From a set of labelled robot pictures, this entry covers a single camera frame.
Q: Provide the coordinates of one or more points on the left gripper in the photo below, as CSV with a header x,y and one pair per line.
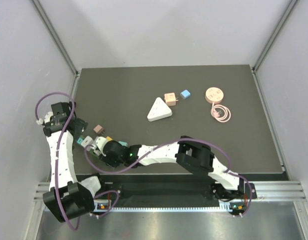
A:
x,y
80,126

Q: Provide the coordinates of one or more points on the white triangular power strip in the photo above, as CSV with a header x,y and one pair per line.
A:
x,y
159,110

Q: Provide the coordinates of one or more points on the pink cube socket adapter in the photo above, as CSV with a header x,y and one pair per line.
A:
x,y
170,99

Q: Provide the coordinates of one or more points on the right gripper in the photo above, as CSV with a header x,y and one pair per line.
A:
x,y
108,159

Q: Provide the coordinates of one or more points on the green power strip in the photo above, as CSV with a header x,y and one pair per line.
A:
x,y
94,151

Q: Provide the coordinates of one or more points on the pink plug adapter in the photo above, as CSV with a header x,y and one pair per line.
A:
x,y
99,130

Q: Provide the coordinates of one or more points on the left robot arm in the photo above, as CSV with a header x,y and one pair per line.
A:
x,y
76,197

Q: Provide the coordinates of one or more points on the white plug adapter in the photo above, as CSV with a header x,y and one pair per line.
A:
x,y
87,141

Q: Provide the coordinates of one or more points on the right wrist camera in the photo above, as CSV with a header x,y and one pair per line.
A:
x,y
45,120

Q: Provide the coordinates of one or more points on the pink round socket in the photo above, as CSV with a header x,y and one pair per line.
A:
x,y
214,95

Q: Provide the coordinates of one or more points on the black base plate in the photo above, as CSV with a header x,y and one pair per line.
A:
x,y
163,190

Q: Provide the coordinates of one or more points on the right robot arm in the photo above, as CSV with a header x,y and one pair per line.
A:
x,y
193,155

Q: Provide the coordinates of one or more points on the blue plug adapter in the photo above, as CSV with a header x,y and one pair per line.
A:
x,y
185,94

